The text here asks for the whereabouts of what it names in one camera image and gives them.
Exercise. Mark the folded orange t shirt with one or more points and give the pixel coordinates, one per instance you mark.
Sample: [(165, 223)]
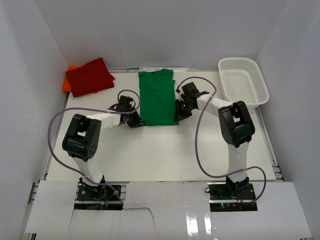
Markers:
[(66, 87)]

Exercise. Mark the green t shirt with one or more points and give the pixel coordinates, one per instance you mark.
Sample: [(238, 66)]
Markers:
[(157, 97)]

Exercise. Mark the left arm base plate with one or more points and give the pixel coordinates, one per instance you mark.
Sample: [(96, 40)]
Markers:
[(105, 200)]

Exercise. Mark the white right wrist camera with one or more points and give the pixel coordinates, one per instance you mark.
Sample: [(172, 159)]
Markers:
[(179, 92)]

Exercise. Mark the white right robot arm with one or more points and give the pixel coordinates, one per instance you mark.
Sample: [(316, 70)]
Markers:
[(236, 128)]

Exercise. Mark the folded red t shirt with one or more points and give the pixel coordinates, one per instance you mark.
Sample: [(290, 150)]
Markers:
[(90, 78)]

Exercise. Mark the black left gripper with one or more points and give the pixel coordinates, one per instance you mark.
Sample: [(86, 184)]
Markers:
[(135, 120)]

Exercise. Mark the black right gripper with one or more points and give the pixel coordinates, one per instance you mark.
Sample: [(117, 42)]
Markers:
[(180, 111)]

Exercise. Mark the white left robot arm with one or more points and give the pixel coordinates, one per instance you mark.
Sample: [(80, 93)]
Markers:
[(82, 138)]

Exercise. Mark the white perforated plastic basket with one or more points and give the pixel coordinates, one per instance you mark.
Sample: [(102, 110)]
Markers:
[(241, 80)]

